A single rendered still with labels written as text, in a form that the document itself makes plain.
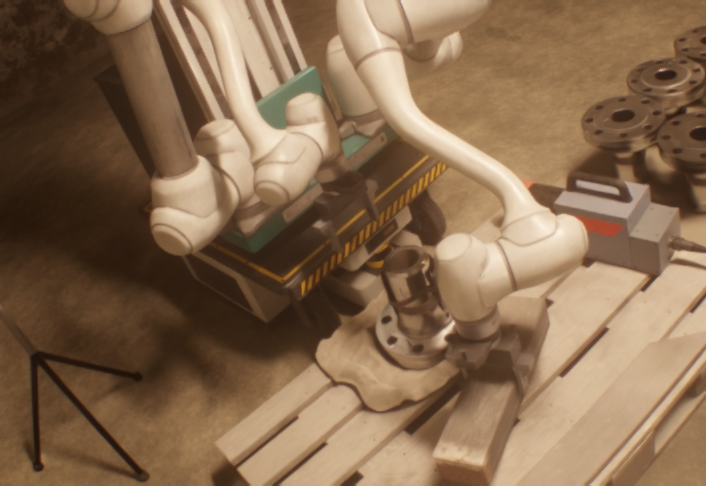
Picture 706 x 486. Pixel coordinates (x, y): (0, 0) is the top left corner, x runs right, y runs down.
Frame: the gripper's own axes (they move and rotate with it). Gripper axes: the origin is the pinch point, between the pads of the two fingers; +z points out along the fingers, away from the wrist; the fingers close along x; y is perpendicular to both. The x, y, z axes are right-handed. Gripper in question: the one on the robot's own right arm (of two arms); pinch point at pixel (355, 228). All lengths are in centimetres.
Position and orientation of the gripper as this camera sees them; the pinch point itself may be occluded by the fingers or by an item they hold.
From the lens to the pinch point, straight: 181.5
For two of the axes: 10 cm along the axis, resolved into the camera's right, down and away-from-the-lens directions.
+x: -6.9, 5.9, -4.2
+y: -6.5, -2.5, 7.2
